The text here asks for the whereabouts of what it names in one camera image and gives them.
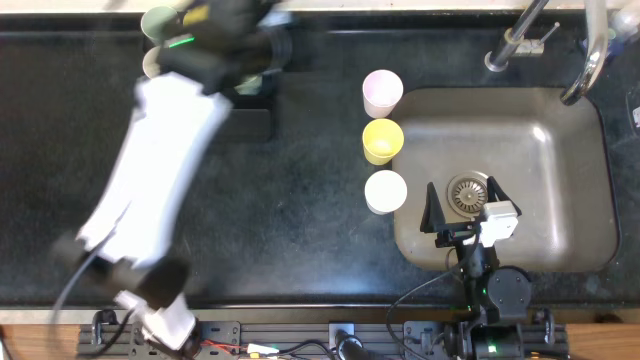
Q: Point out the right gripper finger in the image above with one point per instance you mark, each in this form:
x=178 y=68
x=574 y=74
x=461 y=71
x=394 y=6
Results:
x=433 y=212
x=500 y=192

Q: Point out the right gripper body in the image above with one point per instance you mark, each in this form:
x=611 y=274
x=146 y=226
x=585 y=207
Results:
x=456 y=235

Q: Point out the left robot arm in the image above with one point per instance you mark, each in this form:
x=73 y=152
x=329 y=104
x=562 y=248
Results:
x=160 y=165

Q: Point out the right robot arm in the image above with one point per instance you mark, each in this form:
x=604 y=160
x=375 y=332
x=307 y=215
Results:
x=507 y=292

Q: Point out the white cup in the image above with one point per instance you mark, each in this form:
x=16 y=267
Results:
x=385 y=192

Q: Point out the steel sink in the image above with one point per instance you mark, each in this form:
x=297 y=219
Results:
x=540 y=150

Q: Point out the yellow cup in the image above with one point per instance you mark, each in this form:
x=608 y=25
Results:
x=382 y=141

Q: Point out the pink cup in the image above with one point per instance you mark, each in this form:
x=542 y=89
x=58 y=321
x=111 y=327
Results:
x=382 y=93

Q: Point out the steel tap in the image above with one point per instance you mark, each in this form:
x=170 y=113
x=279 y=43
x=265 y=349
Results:
x=595 y=55

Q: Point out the blue soap bottle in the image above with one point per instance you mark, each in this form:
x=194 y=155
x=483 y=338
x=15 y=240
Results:
x=623 y=25

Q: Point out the pale cup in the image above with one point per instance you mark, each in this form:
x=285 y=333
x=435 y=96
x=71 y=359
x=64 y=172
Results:
x=150 y=62

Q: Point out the green cup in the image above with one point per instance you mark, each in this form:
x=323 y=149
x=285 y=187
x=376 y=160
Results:
x=157 y=22

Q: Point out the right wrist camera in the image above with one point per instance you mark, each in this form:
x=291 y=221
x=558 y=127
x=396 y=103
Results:
x=497 y=223

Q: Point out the mounting rail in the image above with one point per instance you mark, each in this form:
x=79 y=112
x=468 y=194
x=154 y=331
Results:
x=300 y=340

